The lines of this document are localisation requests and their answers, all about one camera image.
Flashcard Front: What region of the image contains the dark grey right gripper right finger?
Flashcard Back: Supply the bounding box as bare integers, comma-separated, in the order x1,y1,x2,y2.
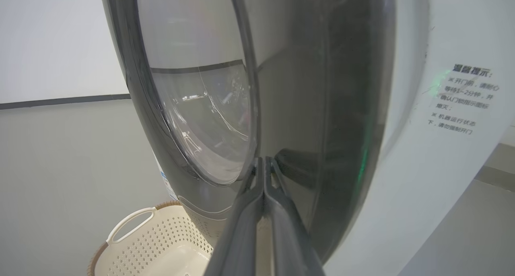
264,157,325,276

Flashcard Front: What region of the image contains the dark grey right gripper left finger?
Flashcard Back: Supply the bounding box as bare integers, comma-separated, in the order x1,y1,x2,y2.
204,157,264,276

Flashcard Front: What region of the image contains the black round glass washer door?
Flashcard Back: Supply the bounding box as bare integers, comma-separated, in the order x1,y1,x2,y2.
100,0,397,265

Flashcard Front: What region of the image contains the white front-load washing machine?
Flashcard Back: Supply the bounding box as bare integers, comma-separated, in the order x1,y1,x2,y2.
153,0,515,276

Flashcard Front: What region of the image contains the cream laundry basket brown rim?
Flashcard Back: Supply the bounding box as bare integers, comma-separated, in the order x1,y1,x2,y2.
88,201,214,276

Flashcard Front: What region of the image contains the blue energy label sticker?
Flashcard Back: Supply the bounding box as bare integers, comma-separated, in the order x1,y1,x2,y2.
155,159,180,202

